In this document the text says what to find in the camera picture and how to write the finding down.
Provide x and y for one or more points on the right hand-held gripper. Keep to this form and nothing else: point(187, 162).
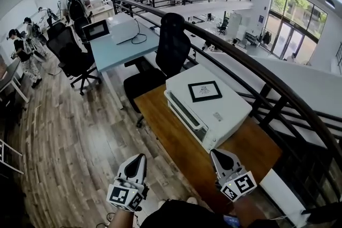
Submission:
point(240, 184)

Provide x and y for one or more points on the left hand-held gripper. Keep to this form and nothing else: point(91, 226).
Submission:
point(120, 195)

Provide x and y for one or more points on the white toaster oven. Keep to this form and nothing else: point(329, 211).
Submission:
point(229, 114)

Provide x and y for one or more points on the person's left forearm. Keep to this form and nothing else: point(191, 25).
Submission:
point(120, 220)

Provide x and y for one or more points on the person's right forearm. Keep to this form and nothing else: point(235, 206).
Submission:
point(248, 212)

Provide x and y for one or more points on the white oven with black door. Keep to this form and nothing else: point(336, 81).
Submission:
point(121, 26)

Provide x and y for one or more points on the person's white shoe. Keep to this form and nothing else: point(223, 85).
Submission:
point(192, 200)

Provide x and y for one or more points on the person's black shirt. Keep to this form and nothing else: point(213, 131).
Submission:
point(181, 216)

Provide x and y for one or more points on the light blue table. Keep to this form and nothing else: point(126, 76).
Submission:
point(117, 53)

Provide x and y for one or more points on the white metal rack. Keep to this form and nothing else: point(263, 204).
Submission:
point(10, 150)

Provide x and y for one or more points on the black mesh office chair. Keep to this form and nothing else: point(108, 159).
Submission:
point(66, 48)
point(172, 48)

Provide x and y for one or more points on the black desk with white legs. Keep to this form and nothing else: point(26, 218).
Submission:
point(8, 74)

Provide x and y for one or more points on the light wooden desk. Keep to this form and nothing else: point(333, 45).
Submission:
point(102, 11)

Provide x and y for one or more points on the black backpack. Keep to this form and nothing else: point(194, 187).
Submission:
point(76, 8)

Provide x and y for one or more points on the black picture frame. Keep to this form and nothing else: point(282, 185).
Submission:
point(193, 93)

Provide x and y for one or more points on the large glass window wall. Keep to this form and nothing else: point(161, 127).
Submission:
point(294, 24)

